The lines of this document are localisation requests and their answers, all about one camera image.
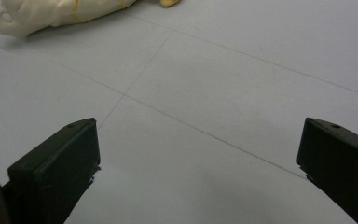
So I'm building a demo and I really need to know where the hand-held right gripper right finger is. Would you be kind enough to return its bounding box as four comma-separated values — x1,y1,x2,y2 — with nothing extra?
296,117,358,224

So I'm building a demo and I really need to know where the cream plush toy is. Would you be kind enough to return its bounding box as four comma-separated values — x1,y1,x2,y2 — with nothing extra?
0,0,182,39

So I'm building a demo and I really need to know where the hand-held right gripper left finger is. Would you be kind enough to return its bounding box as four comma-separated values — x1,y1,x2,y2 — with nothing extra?
0,117,102,224

